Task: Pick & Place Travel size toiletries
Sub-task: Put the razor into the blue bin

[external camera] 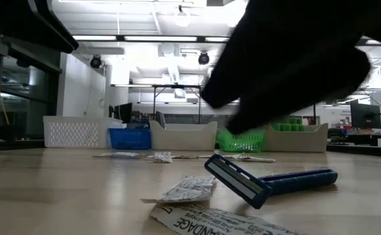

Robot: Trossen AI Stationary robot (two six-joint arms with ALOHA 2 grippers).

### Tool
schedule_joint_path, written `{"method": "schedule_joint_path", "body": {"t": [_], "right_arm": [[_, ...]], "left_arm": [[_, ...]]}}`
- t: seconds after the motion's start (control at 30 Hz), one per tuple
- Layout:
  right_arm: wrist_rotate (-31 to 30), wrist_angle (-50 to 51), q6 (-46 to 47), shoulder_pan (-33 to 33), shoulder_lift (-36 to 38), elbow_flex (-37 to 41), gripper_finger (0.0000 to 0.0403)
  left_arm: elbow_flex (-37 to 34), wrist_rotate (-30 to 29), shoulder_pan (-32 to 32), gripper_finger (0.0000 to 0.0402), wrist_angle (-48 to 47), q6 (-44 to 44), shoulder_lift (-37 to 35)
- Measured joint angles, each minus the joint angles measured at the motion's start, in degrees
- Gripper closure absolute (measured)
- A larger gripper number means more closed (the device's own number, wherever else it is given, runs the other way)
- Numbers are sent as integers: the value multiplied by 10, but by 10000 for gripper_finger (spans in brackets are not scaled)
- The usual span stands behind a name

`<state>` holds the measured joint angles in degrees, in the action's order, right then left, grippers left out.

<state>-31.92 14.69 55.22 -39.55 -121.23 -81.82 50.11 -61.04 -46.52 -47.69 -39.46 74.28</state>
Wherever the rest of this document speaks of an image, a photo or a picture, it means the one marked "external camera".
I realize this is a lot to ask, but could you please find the white plastic bin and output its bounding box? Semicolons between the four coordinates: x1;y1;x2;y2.
149;120;218;151
252;122;329;153

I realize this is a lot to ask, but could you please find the green plastic basket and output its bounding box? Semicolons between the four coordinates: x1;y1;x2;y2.
216;129;265;153

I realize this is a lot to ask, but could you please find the black computer monitor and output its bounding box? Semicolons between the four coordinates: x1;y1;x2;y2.
113;102;133;124
350;102;381;130

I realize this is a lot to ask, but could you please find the long ceiling light bar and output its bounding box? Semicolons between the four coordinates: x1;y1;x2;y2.
71;34;230;43

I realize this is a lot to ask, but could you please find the round ceiling lamp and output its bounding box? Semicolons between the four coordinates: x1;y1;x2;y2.
173;5;192;27

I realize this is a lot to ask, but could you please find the black ceiling camera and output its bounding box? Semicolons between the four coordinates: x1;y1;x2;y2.
197;51;210;66
89;54;103;69

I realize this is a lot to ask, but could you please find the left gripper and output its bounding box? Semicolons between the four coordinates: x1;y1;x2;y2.
0;0;80;55

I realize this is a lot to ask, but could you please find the blue disposable razor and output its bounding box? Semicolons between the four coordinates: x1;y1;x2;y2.
204;153;339;210

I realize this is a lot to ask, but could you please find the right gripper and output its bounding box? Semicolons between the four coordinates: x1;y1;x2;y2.
227;0;381;135

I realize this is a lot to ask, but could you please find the white perforated plastic basket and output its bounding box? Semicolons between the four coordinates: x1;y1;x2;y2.
42;116;125;148

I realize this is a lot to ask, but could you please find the blue plastic basket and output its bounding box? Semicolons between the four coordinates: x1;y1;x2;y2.
107;127;152;151

